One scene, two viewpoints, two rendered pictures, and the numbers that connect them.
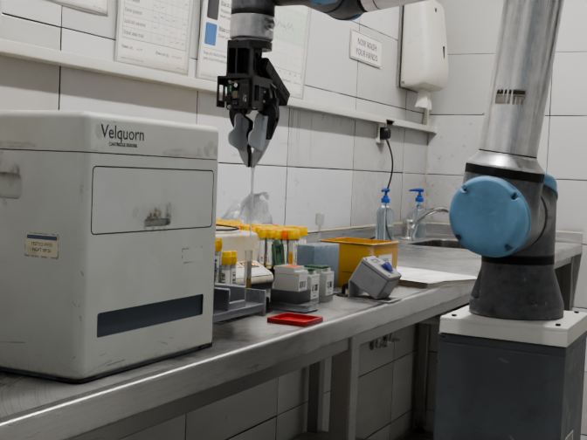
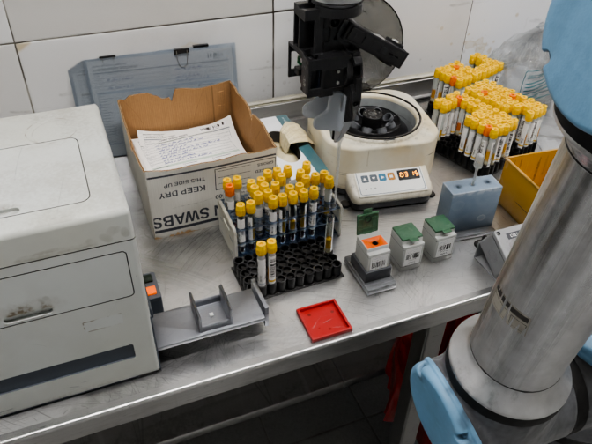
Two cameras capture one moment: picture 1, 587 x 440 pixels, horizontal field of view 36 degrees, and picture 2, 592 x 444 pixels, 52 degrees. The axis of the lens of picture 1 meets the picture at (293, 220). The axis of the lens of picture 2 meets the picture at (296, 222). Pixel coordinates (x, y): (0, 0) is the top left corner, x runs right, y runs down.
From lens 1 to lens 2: 1.13 m
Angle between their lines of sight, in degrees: 51
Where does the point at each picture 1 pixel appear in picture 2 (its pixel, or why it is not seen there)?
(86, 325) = not seen: outside the picture
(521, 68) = (530, 285)
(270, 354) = (231, 383)
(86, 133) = not seen: outside the picture
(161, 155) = (12, 265)
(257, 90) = (321, 73)
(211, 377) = (122, 418)
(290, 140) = not seen: outside the picture
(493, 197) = (440, 414)
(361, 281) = (487, 251)
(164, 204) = (35, 300)
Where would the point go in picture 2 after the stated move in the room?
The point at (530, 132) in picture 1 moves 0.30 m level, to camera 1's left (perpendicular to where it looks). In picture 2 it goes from (529, 368) to (269, 217)
